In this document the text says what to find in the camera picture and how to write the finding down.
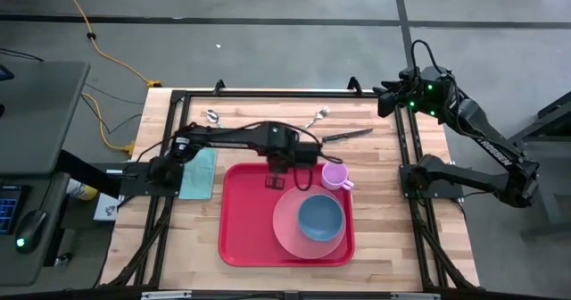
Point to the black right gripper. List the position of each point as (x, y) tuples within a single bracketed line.
[(408, 92)]

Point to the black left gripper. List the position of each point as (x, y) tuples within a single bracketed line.
[(281, 159)]

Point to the blue bowl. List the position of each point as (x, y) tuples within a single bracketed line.
[(321, 217)]

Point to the pink mug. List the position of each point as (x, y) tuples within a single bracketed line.
[(334, 175)]

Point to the pink round plate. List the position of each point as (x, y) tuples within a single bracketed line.
[(290, 242)]

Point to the teal cloth napkin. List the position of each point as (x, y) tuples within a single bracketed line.
[(198, 179)]

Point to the silver fork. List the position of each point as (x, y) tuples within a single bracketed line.
[(317, 116)]

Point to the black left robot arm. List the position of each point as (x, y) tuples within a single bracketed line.
[(232, 137)]

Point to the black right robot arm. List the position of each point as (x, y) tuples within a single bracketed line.
[(490, 144)]

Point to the red plastic tray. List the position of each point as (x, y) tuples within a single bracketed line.
[(245, 228)]

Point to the black table clamp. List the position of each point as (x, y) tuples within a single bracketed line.
[(219, 86), (354, 86)]

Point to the dark grey metal stand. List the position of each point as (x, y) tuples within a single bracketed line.
[(544, 157)]

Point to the white printed box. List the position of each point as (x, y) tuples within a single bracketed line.
[(107, 208)]

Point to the yellow white bottle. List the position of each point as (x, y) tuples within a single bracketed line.
[(82, 192)]

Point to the black computer mouse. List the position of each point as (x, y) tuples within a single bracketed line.
[(31, 228)]

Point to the grey desk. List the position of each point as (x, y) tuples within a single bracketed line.
[(35, 112)]

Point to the black backlit keyboard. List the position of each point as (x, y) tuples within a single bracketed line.
[(6, 208)]

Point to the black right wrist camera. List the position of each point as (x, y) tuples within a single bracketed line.
[(386, 105)]

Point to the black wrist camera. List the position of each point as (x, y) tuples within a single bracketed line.
[(386, 105), (308, 152)]

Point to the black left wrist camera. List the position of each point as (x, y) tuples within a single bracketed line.
[(308, 152)]

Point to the black aluminium table frame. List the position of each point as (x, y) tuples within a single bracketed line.
[(290, 94)]

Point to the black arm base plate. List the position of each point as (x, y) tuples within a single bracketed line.
[(408, 192), (134, 187)]

